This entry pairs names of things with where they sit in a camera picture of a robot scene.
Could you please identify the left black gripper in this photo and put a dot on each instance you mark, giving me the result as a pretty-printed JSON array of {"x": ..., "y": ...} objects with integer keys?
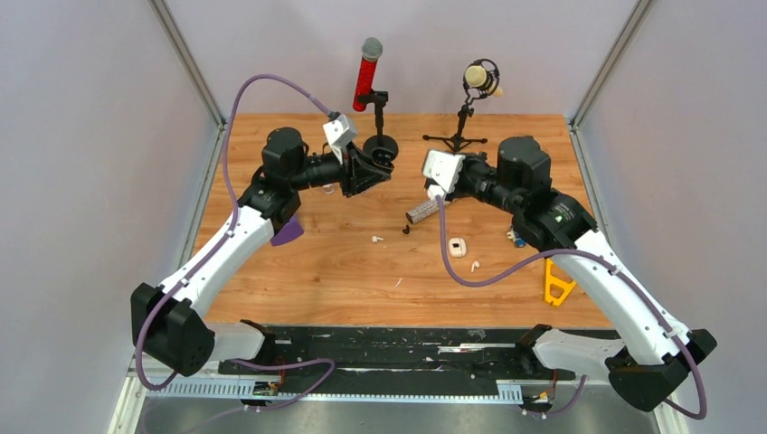
[{"x": 359, "y": 173}]

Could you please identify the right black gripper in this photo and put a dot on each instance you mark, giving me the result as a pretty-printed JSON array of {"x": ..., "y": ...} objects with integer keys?
[{"x": 479, "y": 158}]

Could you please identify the black earbud charging case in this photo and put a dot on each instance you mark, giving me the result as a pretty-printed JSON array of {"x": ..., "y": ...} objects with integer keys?
[{"x": 384, "y": 157}]

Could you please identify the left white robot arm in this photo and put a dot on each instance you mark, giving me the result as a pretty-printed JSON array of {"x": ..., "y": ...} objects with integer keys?
[{"x": 168, "y": 319}]

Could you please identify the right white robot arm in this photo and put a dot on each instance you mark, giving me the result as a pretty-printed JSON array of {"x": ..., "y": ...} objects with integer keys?
[{"x": 653, "y": 352}]

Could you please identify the white earbud charging case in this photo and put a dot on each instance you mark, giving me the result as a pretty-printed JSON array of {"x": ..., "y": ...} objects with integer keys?
[{"x": 457, "y": 247}]

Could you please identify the black tripod mic stand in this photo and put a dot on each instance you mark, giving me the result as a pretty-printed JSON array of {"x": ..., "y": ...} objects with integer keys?
[{"x": 458, "y": 142}]

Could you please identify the silver glitter microphone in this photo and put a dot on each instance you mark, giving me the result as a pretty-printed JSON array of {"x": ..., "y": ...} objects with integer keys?
[{"x": 421, "y": 212}]

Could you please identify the blue toy car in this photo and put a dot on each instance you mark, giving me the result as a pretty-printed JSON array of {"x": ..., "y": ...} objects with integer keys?
[{"x": 516, "y": 239}]

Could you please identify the purple metronome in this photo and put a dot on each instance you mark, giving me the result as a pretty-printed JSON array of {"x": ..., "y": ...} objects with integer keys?
[{"x": 291, "y": 231}]

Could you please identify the beige condenser microphone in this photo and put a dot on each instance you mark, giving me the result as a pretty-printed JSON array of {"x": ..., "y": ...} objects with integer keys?
[{"x": 481, "y": 80}]

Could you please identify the red glitter microphone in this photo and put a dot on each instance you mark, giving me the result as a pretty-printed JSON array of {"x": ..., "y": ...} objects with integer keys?
[{"x": 372, "y": 50}]

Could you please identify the yellow plastic triangle toy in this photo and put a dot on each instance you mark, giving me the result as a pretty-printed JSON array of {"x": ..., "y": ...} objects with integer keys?
[{"x": 556, "y": 289}]

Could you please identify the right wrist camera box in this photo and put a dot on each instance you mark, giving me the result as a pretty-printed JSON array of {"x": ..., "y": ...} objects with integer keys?
[{"x": 441, "y": 170}]

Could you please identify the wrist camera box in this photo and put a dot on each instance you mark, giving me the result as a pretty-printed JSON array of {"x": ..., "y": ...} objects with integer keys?
[
  {"x": 339, "y": 133},
  {"x": 441, "y": 170}
]

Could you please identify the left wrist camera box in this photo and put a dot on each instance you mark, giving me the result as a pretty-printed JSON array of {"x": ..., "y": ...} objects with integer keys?
[{"x": 339, "y": 133}]

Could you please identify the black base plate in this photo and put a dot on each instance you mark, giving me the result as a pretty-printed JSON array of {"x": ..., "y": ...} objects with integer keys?
[{"x": 405, "y": 361}]

